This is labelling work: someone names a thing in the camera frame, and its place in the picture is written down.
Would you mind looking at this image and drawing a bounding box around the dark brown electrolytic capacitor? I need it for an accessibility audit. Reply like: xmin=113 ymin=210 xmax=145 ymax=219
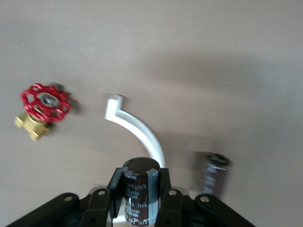
xmin=200 ymin=152 xmax=230 ymax=197
xmin=122 ymin=157 xmax=161 ymax=227

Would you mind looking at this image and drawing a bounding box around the white curved plastic bracket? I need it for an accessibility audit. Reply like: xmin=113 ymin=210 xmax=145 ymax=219
xmin=104 ymin=94 xmax=166 ymax=168

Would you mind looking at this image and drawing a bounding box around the brass valve with red handwheel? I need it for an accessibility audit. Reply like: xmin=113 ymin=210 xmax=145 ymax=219
xmin=13 ymin=82 xmax=78 ymax=142

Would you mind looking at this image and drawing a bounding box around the brown table mat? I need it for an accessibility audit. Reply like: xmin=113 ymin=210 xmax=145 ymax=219
xmin=0 ymin=0 xmax=303 ymax=227

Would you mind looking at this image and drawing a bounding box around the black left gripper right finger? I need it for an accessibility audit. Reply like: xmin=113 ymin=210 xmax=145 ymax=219
xmin=153 ymin=168 xmax=255 ymax=227

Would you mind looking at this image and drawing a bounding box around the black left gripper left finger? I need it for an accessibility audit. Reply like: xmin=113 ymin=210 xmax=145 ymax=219
xmin=6 ymin=167 xmax=125 ymax=227

